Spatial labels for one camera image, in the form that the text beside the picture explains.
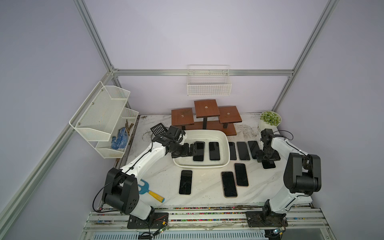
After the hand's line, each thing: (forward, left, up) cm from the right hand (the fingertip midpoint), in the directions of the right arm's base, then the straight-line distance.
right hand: (268, 161), depth 91 cm
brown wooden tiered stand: (+26, +32, +13) cm, 43 cm away
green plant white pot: (+25, -5, +11) cm, 28 cm away
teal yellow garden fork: (-14, +75, -3) cm, 76 cm away
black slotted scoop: (+30, +73, -2) cm, 79 cm away
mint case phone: (+9, +32, -2) cm, 34 cm away
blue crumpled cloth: (+9, +90, +12) cm, 91 cm away
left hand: (0, +49, +10) cm, 50 cm away
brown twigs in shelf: (+20, +88, +12) cm, 91 cm away
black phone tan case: (-14, +26, -4) cm, 30 cm away
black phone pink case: (-5, +16, -6) cm, 18 cm away
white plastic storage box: (+22, +37, -1) cm, 43 cm away
